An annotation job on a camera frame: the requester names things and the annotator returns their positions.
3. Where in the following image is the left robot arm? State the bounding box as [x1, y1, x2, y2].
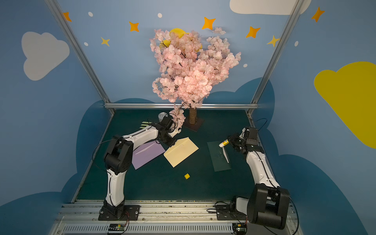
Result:
[99, 115, 181, 221]

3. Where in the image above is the right controller board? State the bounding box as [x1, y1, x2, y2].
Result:
[232, 223, 247, 235]

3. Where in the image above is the purple envelope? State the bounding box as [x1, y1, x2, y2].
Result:
[132, 141, 165, 170]

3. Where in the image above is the yellow glue stick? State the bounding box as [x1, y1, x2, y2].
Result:
[219, 140, 229, 148]

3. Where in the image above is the back horizontal aluminium bar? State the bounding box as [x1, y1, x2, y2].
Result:
[104, 102, 259, 111]

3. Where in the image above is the left controller board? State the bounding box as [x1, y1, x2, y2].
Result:
[107, 223, 127, 235]

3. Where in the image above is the cream yellow envelope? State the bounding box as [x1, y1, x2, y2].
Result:
[164, 137, 199, 167]

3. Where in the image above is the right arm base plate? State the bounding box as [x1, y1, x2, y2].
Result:
[214, 204, 247, 221]

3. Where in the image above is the right aluminium frame post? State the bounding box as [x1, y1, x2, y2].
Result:
[247, 0, 305, 118]

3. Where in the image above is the aluminium mounting rail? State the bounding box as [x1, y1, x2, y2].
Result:
[50, 200, 303, 235]

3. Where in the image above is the dark green envelope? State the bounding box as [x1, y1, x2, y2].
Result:
[207, 141, 232, 172]

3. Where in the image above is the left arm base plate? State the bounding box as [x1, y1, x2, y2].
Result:
[98, 204, 141, 221]

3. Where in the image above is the aluminium frame post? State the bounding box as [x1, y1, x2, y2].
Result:
[247, 0, 305, 118]
[45, 0, 111, 103]

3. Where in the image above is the green toy garden fork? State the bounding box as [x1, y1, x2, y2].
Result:
[139, 121, 152, 129]

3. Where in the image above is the silver tin can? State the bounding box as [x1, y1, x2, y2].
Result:
[158, 112, 168, 122]

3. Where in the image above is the controller board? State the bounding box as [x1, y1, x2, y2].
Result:
[232, 223, 247, 235]
[107, 223, 127, 235]

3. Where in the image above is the pink cherry blossom tree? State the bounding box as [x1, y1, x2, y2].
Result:
[150, 27, 241, 128]

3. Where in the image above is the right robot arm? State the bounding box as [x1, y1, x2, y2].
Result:
[228, 127, 290, 230]

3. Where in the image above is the left aluminium frame post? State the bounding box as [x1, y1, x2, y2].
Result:
[45, 0, 111, 103]

